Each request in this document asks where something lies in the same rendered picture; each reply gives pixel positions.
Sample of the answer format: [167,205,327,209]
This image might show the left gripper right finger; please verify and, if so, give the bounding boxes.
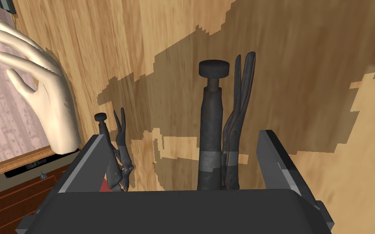
[258,130,317,203]

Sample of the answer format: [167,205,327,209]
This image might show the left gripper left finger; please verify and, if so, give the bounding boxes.
[46,134,113,194]

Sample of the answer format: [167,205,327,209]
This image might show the small dark locking pliers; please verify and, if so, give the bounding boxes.
[94,108,135,193]

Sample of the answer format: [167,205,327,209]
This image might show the large dark locking pliers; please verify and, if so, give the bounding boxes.
[197,51,257,192]

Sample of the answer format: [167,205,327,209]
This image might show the cream mannequin hand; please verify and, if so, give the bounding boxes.
[0,14,82,156]

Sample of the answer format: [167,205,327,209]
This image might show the light wooden table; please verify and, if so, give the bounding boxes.
[11,0,375,234]

